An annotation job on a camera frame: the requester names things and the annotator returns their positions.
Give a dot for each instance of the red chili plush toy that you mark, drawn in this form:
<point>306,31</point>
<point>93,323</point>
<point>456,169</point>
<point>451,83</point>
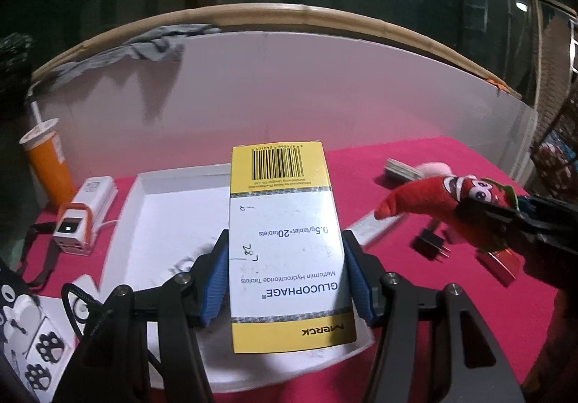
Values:
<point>424,200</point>

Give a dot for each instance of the pink tablecloth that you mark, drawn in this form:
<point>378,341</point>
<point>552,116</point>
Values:
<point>451,330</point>

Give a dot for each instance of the stack of cards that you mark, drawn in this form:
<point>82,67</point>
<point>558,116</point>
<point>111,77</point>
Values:
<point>402,169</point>

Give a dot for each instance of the black white cartoon figure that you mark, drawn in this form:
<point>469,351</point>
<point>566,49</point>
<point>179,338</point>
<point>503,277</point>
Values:
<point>9,294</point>

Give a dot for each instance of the white backdrop board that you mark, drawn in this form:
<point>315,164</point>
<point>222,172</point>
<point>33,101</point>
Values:
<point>316,91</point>

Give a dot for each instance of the orange clip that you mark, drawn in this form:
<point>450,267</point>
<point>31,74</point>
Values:
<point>496,85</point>

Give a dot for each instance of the grey cloth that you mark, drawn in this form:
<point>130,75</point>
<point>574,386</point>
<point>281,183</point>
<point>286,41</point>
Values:
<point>153,46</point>

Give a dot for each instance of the white tray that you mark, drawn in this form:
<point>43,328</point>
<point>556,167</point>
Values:
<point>167,222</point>

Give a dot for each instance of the bamboo rail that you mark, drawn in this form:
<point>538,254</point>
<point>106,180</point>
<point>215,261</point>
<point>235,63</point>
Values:
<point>280,15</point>

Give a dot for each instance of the white orange power bank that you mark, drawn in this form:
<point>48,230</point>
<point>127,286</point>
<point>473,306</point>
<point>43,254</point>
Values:
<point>72,229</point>

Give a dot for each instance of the paw print white box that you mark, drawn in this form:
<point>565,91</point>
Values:
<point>45,349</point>

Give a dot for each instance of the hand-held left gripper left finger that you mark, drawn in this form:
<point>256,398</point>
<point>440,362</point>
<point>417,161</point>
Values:
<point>216,283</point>

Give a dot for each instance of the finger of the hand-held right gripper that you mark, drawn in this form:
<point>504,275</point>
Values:
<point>485,211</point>

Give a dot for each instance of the small red box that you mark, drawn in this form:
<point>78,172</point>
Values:
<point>499,267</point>

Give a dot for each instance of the long white box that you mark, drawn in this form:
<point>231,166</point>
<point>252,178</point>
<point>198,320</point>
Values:
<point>372,227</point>

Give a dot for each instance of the black plug adapter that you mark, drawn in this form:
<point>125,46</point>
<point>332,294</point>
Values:
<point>429,245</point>

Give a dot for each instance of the yellow white medicine box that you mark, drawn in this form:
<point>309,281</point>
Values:
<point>284,222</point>

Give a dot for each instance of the orange paper cup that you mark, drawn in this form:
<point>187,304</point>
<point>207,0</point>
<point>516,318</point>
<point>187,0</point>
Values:
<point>48,159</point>

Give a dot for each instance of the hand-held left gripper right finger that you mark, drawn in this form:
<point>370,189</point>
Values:
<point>359,283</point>

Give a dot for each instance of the white drinking straw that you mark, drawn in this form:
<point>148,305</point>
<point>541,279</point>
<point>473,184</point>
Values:
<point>35,107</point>

